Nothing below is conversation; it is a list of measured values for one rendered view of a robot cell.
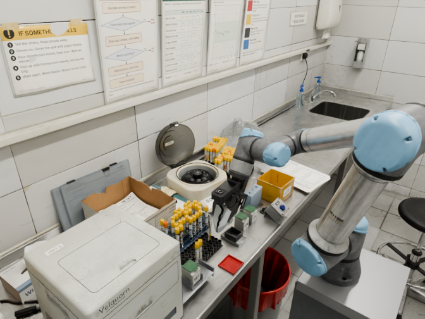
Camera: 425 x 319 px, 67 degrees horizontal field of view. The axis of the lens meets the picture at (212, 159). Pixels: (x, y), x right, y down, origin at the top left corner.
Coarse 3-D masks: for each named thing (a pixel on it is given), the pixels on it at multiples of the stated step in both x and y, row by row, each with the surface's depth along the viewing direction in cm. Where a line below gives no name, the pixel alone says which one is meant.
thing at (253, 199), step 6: (252, 186) 146; (258, 186) 146; (246, 192) 141; (252, 192) 141; (258, 192) 144; (252, 198) 140; (258, 198) 146; (246, 204) 142; (252, 204) 142; (258, 204) 148; (240, 210) 145; (258, 210) 146
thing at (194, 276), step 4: (184, 272) 102; (188, 272) 101; (192, 272) 101; (196, 272) 101; (184, 276) 103; (188, 276) 101; (192, 276) 100; (196, 276) 102; (192, 280) 101; (196, 280) 103
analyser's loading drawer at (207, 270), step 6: (198, 264) 112; (204, 264) 110; (204, 270) 109; (210, 270) 109; (204, 276) 107; (210, 276) 108; (186, 282) 103; (198, 282) 103; (186, 288) 103; (192, 288) 102; (198, 288) 103; (186, 294) 101; (186, 300) 99
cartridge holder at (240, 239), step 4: (228, 228) 129; (232, 228) 131; (236, 228) 129; (224, 232) 131; (228, 232) 130; (232, 232) 131; (236, 232) 130; (240, 232) 128; (224, 236) 129; (228, 236) 127; (232, 236) 125; (236, 236) 129; (240, 236) 127; (228, 240) 127; (232, 240) 126; (236, 240) 125; (240, 240) 127; (244, 240) 127; (236, 244) 125; (240, 244) 125
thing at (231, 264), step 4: (228, 256) 120; (232, 256) 120; (224, 260) 118; (228, 260) 119; (232, 260) 119; (236, 260) 119; (240, 260) 118; (220, 264) 117; (224, 264) 117; (228, 264) 117; (232, 264) 117; (236, 264) 117; (240, 264) 117; (224, 268) 115; (228, 268) 115; (232, 268) 115; (236, 268) 115; (232, 272) 113
